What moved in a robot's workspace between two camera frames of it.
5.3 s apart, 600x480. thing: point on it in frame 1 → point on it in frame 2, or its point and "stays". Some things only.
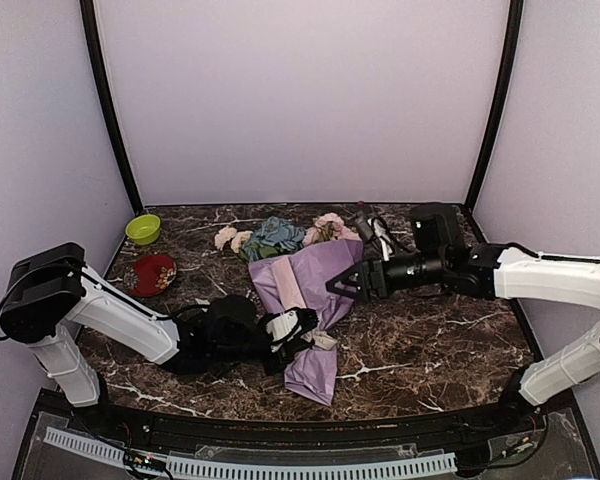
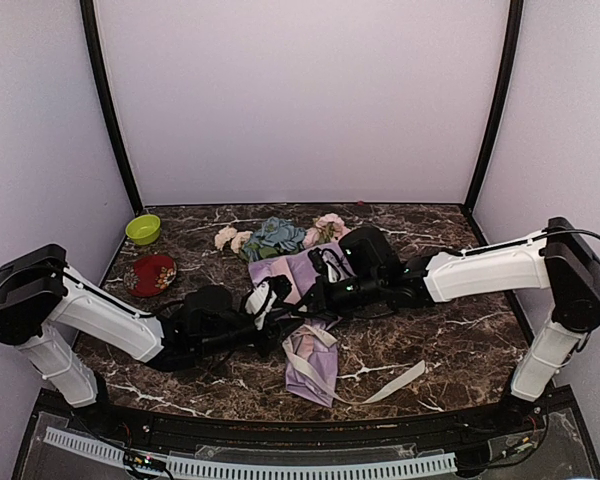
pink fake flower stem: [329, 227] stays
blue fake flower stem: [275, 237] stays
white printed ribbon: [320, 338] → [328, 337]
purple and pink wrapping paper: [299, 280] stays
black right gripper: [373, 275] → [322, 306]
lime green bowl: [143, 229] stays
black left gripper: [288, 348] → [276, 332]
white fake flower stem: [237, 238] stays
